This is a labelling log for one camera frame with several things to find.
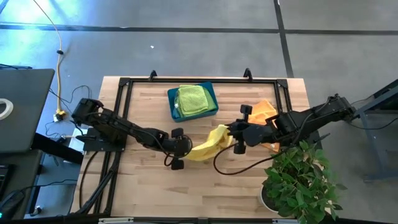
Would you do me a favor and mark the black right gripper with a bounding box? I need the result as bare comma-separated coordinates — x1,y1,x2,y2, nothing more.
228,104,279,156

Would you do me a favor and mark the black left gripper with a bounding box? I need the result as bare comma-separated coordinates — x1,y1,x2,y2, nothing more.
164,127,187,171

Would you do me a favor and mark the orange microfiber towel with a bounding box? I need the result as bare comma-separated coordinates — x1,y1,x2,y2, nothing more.
248,99,280,153

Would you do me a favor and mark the yellow microfiber towel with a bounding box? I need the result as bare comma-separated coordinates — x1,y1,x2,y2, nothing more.
185,124,234,162

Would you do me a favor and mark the lime green microfiber towel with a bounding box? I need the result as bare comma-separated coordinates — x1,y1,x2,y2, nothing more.
176,84,210,118

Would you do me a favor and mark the teal plastic bin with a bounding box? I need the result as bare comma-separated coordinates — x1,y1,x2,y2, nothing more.
166,81,220,123

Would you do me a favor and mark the green potted plant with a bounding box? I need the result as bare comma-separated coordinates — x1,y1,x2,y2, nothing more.
259,139,348,224

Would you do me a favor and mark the white power box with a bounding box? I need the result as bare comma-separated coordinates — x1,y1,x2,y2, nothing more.
68,128,86,153

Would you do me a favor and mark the blue-grey metal cart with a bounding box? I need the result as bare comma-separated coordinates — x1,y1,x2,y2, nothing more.
353,79,398,184

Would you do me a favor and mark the black desk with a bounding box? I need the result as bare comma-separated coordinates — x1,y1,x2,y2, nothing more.
0,133,84,220

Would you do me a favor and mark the white tape roll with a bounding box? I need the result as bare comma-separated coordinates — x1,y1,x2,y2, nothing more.
0,98,14,122

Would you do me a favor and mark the black computer mouse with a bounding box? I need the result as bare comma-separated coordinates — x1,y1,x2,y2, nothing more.
0,190,25,217

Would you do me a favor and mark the black keyboard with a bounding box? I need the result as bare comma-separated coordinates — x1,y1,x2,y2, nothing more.
0,164,12,192

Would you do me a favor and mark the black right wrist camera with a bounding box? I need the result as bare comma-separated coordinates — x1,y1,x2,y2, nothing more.
228,122,247,138

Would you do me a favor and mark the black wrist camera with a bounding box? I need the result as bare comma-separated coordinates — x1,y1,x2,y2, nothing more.
182,136,194,156
228,122,247,138

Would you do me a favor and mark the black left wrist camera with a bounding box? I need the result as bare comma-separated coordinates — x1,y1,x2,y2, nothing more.
182,136,194,156

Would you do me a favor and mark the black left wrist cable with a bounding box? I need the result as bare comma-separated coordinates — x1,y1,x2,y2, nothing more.
163,151,175,167

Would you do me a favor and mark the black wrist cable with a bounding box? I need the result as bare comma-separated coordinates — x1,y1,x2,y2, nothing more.
213,141,299,176
163,151,175,167

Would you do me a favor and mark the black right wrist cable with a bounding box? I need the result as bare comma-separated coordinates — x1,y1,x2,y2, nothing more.
213,141,299,176

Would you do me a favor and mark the black aluminium table frame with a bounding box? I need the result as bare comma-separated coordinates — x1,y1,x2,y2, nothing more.
72,76,294,218

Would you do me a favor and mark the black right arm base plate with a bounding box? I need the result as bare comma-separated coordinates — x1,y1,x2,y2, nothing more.
306,130,325,150

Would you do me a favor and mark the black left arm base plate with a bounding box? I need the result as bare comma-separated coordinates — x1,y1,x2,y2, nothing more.
76,127,128,153

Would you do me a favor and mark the black cable bundle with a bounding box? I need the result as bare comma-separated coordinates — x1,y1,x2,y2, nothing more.
74,161,121,216

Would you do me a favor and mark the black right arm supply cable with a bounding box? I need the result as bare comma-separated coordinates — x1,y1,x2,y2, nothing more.
346,116,398,131

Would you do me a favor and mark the yellow floor cable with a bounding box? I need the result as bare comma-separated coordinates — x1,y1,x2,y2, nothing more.
30,0,67,123

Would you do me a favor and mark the black floor cable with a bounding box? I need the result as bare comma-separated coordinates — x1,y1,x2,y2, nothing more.
0,63,34,70

